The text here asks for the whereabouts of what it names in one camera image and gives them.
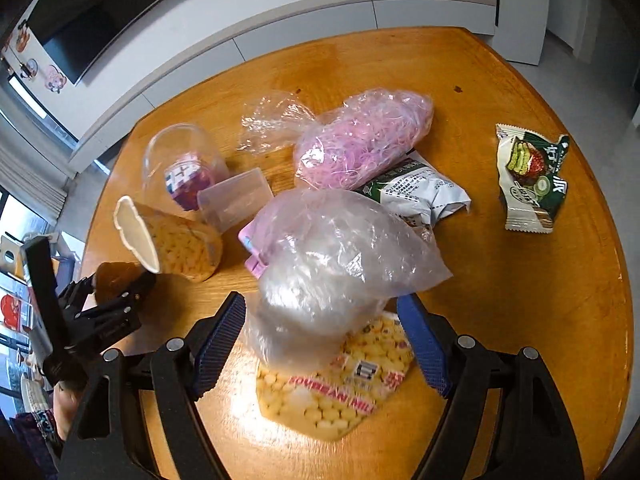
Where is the white low cabinet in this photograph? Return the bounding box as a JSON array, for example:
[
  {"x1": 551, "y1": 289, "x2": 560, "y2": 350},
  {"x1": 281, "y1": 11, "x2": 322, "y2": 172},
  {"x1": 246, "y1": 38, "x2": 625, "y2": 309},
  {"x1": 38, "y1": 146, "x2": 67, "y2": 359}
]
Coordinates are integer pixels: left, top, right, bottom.
[{"x1": 67, "y1": 0, "x2": 501, "y2": 176}]

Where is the white and green packet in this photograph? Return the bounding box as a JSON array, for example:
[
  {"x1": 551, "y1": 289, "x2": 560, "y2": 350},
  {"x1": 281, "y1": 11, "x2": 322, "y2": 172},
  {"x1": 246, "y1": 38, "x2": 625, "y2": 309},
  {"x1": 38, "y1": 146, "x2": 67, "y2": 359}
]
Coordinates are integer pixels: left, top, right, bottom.
[{"x1": 352, "y1": 147, "x2": 473, "y2": 228}]

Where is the clear cup with purple label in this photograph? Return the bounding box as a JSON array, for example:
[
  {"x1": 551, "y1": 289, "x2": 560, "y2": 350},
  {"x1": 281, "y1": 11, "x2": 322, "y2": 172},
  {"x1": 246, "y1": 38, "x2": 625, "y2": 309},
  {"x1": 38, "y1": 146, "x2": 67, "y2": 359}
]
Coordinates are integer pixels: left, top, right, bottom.
[{"x1": 141, "y1": 122, "x2": 228, "y2": 211}]

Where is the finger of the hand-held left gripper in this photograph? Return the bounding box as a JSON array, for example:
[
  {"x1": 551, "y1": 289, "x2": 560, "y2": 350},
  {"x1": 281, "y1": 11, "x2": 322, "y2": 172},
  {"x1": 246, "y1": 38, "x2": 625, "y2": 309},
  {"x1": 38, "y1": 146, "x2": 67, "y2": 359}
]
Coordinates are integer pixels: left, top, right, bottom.
[
  {"x1": 57, "y1": 261, "x2": 157, "y2": 312},
  {"x1": 70, "y1": 296, "x2": 147, "y2": 358}
]

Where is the black television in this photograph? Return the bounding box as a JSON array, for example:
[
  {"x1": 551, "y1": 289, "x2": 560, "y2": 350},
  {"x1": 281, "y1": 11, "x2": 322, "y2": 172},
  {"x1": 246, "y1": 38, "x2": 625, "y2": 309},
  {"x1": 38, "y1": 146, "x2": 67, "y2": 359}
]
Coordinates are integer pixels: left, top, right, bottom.
[{"x1": 40, "y1": 2, "x2": 126, "y2": 86}]

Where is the bag of pink shreds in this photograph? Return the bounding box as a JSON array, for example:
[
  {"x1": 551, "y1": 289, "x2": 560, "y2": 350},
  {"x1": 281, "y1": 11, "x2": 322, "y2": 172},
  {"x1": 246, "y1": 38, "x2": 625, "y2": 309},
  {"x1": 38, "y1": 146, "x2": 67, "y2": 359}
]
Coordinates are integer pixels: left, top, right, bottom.
[{"x1": 236, "y1": 87, "x2": 436, "y2": 192}]

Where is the yellow bean print packet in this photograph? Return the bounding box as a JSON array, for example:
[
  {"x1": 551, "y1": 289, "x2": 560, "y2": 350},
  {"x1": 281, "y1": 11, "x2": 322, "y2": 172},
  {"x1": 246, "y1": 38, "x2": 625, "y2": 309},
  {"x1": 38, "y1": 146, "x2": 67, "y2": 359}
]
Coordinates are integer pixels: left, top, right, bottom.
[{"x1": 255, "y1": 310, "x2": 416, "y2": 443}]

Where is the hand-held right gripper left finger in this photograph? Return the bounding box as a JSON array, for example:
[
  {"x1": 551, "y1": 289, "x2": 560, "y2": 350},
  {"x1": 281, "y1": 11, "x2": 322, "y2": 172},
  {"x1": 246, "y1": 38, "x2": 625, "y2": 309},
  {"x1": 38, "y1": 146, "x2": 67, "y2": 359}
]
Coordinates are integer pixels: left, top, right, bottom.
[{"x1": 57, "y1": 290, "x2": 248, "y2": 480}]

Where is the pink packet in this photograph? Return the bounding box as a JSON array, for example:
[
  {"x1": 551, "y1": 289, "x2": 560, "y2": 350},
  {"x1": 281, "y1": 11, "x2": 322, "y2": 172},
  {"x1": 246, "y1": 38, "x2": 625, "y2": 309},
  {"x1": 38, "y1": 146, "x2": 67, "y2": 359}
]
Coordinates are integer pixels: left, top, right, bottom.
[{"x1": 237, "y1": 210, "x2": 273, "y2": 281}]

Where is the large clear plastic bag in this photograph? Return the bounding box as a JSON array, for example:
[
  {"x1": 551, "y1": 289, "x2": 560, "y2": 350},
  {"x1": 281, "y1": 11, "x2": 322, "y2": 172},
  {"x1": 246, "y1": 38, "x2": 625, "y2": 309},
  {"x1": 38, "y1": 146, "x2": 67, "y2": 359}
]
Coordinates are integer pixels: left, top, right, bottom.
[{"x1": 240, "y1": 189, "x2": 453, "y2": 368}]

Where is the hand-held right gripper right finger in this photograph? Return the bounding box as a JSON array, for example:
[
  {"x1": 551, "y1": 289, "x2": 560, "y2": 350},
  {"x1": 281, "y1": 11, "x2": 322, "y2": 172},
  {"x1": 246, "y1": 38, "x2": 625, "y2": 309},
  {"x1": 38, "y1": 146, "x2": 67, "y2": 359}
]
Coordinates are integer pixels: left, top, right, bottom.
[{"x1": 395, "y1": 292, "x2": 586, "y2": 480}]

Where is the clear plastic box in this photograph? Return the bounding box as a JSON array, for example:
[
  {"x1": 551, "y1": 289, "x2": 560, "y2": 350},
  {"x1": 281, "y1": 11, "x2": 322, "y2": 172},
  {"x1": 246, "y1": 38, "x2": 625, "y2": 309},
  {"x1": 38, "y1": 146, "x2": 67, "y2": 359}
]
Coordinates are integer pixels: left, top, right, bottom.
[{"x1": 196, "y1": 167, "x2": 275, "y2": 233}]

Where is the grey curtain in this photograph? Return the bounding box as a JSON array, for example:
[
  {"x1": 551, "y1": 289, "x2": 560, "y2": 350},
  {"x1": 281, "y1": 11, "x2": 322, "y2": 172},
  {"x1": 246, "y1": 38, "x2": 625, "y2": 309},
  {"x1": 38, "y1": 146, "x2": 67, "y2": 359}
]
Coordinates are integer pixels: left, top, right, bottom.
[{"x1": 0, "y1": 125, "x2": 69, "y2": 207}]

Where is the green snack wrapper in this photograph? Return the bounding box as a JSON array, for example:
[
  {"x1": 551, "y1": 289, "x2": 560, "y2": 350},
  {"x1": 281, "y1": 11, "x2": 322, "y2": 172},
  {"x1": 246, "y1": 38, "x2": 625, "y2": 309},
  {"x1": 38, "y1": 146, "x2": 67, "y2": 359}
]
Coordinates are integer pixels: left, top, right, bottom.
[{"x1": 495, "y1": 122, "x2": 571, "y2": 233}]

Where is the person's left forearm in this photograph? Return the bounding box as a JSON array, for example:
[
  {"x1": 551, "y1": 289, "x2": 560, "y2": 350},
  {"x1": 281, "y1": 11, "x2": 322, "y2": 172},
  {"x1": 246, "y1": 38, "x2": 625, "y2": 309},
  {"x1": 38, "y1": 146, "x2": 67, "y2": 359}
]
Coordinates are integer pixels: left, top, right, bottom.
[{"x1": 10, "y1": 385, "x2": 77, "y2": 461}]

